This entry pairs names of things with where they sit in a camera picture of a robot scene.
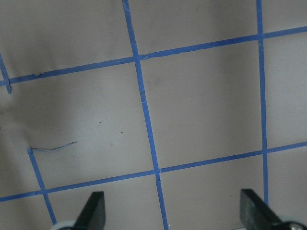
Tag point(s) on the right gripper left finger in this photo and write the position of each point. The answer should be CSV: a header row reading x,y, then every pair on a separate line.
x,y
93,214

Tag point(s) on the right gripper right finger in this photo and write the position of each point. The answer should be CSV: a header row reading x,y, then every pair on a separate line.
x,y
255,214

